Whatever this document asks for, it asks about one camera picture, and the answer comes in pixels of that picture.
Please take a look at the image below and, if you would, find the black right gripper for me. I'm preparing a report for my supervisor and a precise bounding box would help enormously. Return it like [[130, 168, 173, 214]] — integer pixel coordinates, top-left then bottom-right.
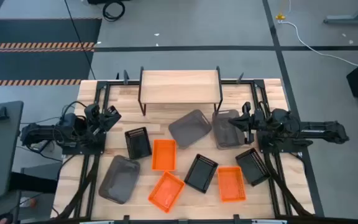
[[228, 101, 259, 146]]

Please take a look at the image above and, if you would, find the grey plastic basket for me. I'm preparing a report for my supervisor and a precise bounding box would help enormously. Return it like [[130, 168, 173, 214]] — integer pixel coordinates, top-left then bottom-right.
[[211, 109, 249, 151], [98, 155, 141, 205], [168, 109, 213, 149]]

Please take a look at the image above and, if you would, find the black plastic basket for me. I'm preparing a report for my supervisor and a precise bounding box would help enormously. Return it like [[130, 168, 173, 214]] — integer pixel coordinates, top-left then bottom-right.
[[235, 147, 272, 187], [183, 153, 219, 194], [124, 126, 152, 161]]

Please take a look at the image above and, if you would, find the orange plastic basket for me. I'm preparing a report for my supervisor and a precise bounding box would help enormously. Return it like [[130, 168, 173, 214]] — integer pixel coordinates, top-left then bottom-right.
[[147, 170, 186, 214], [151, 139, 177, 172], [217, 166, 247, 203]]

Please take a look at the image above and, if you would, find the low grey cabinet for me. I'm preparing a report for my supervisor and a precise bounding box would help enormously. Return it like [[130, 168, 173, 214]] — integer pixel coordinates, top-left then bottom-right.
[[9, 161, 63, 195]]

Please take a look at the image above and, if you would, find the black hazard-striped floor mat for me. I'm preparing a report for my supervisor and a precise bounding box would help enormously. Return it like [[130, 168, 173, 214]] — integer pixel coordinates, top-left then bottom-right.
[[0, 17, 103, 86]]

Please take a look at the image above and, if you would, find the black clamp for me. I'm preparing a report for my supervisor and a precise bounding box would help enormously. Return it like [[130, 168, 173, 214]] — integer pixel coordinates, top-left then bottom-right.
[[0, 106, 11, 121]]

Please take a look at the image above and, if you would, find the grey-legged work table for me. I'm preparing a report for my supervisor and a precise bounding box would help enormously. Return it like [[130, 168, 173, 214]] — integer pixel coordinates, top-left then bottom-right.
[[323, 0, 358, 25]]

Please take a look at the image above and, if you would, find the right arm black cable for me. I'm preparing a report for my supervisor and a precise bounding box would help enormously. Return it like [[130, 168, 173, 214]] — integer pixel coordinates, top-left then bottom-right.
[[258, 100, 273, 119]]

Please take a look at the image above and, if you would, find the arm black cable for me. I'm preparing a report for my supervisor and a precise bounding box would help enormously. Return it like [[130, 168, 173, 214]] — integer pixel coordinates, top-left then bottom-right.
[[258, 100, 273, 119], [60, 100, 88, 125]]

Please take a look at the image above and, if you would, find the black metal table frame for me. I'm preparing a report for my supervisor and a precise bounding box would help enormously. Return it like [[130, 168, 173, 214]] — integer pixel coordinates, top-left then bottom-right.
[[73, 79, 295, 224]]

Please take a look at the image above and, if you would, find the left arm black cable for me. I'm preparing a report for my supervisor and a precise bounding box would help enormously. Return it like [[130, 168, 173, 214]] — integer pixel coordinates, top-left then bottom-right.
[[60, 100, 88, 125]]

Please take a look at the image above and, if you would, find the black cable bundle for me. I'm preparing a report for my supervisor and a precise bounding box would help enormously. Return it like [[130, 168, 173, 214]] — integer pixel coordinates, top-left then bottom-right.
[[53, 154, 101, 219], [264, 152, 313, 217]]

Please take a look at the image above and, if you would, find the wooden shelf with black frame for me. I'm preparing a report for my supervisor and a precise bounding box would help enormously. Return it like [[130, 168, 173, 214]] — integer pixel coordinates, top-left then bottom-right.
[[137, 65, 224, 116]]

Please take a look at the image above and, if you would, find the thin black floor cable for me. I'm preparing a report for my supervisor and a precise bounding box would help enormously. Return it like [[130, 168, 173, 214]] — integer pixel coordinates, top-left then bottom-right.
[[63, 0, 96, 80]]

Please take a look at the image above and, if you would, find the coiled black cable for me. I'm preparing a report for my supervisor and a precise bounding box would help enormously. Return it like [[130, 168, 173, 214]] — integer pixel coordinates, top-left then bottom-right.
[[102, 0, 126, 22]]

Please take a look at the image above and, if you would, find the white floor cable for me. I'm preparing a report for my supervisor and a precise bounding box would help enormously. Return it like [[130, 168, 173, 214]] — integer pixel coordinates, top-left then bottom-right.
[[280, 21, 358, 67]]

